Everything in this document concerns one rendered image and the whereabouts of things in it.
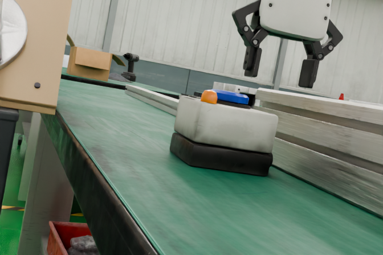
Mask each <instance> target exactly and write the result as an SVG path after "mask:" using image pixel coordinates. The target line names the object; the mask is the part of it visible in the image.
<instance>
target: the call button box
mask: <svg viewBox="0 0 383 255"><path fill-rule="evenodd" d="M277 125H278V116H276V115H274V114H272V113H266V112H262V111H259V110H255V109H252V108H251V106H248V105H243V104H234V103H230V102H224V101H219V100H217V104H212V103H208V102H203V101H201V99H198V98H194V97H189V96H181V97H180V99H179V102H178V108H177V114H176V119H175V123H174V131H176V132H177V133H173V134H172V139H171V143H170V151H171V152H172V153H173V154H175V155H176V156H178V157H179V158H180V159H182V160H183V161H184V162H186V163H187V164H188V165H190V166H193V167H200V168H208V169H213V170H221V171H229V172H237V173H241V174H249V175H257V176H267V175H268V171H269V168H270V167H271V165H272V162H273V154H272V148H273V145H274V139H275V134H276V128H277Z"/></svg>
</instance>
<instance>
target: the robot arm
mask: <svg viewBox="0 0 383 255"><path fill-rule="evenodd" d="M331 2H332V0H254V1H253V2H252V3H249V4H248V5H245V6H243V7H241V8H239V9H237V10H235V11H233V12H232V17H233V20H234V22H235V25H236V26H237V30H238V33H239V34H240V36H241V38H242V39H243V41H244V45H245V46H246V53H245V59H244V63H243V69H244V71H245V73H244V76H246V77H257V75H258V69H259V63H260V58H261V54H262V48H259V46H260V43H261V42H262V41H263V40H264V38H265V37H266V36H267V35H271V36H275V37H279V38H283V39H288V40H294V41H297V42H303V46H304V49H305V52H306V54H307V59H304V60H303V62H302V66H301V72H300V77H299V83H298V86H299V87H302V88H312V87H313V84H314V82H315V81H316V76H317V71H318V67H319V61H321V60H323V59H324V57H325V56H327V55H328V54H329V53H330V52H332V51H333V49H334V48H335V47H336V46H337V45H338V44H339V43H340V42H341V41H342V39H343V35H342V34H341V32H340V31H339V30H338V29H337V27H336V26H335V25H334V24H333V23H332V21H331V20H330V19H329V16H330V11H331ZM249 14H250V20H249V25H247V21H246V17H247V16H248V15H249ZM249 26H250V27H249ZM251 29H252V30H253V31H252V30H251ZM27 31H28V29H27V20H26V17H25V14H24V12H23V10H22V9H21V7H20V5H19V4H18V3H17V2H16V1H15V0H0V70H1V69H2V68H4V67H6V66H8V65H9V64H10V63H11V62H13V61H14V60H15V59H16V58H17V57H18V55H19V54H20V53H21V52H22V50H23V48H24V46H25V44H26V38H27ZM326 33H327V35H328V40H327V41H326V42H325V43H324V44H322V45H321V43H320V41H321V40H323V39H324V38H325V35H326Z"/></svg>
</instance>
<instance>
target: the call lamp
mask: <svg viewBox="0 0 383 255"><path fill-rule="evenodd" d="M217 98H218V97H217V93H216V92H215V91H213V90H204V92H203V94H202V96H201V101H203V102H208V103H212V104H217Z"/></svg>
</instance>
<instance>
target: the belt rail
mask: <svg viewBox="0 0 383 255"><path fill-rule="evenodd" d="M125 88H127V90H125V93H126V94H128V95H130V96H132V97H134V98H137V99H139V100H141V101H143V102H145V103H147V104H150V105H152V106H155V107H157V108H159V109H161V110H163V111H165V112H168V113H170V114H172V115H174V116H176V114H177V108H178V102H179V100H178V99H175V98H172V97H168V96H165V95H163V94H159V93H156V92H153V91H150V90H147V89H144V88H140V87H137V86H133V85H127V84H126V87H125Z"/></svg>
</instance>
